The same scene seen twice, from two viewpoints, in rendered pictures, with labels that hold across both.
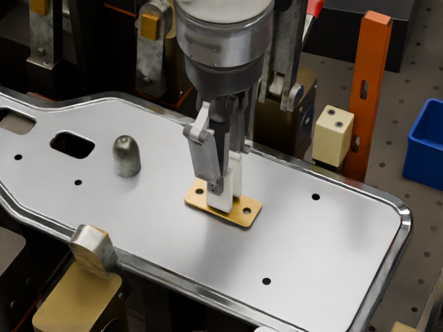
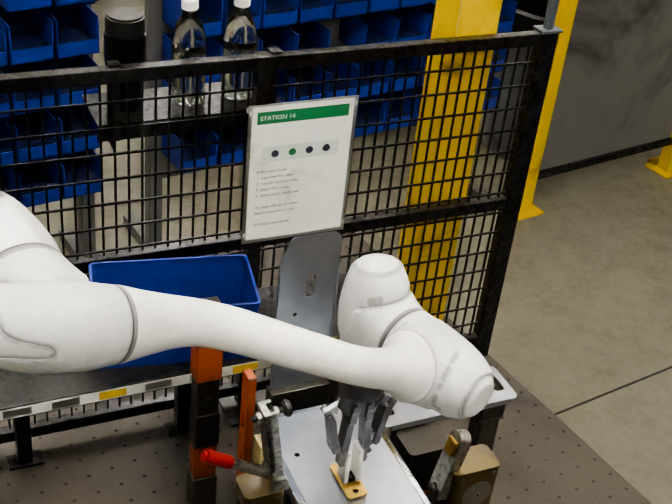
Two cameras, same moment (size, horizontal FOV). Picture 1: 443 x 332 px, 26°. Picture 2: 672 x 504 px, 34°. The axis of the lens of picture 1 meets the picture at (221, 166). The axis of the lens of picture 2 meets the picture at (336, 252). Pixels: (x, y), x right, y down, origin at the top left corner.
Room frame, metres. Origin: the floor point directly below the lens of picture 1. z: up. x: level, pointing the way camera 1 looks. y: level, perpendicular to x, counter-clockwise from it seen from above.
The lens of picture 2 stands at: (1.82, 0.73, 2.36)
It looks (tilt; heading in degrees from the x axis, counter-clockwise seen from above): 33 degrees down; 216
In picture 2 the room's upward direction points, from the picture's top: 7 degrees clockwise
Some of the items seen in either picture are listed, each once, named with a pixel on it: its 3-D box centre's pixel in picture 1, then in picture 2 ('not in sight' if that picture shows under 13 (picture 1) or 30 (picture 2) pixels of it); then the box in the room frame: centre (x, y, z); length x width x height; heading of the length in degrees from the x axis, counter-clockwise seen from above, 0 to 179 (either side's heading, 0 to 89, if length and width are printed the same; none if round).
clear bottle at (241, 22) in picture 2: not in sight; (239, 46); (0.38, -0.57, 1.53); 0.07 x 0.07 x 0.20
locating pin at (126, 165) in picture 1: (126, 157); not in sight; (0.74, 0.11, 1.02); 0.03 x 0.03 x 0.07
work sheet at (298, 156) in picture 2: not in sight; (297, 169); (0.33, -0.45, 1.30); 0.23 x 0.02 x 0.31; 153
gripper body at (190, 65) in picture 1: (223, 76); (360, 392); (0.68, 0.00, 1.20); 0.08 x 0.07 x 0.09; 153
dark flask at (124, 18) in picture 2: not in sight; (125, 60); (0.58, -0.67, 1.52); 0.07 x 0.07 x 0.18
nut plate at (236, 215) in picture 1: (223, 199); (348, 477); (0.68, 0.00, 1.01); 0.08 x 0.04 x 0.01; 63
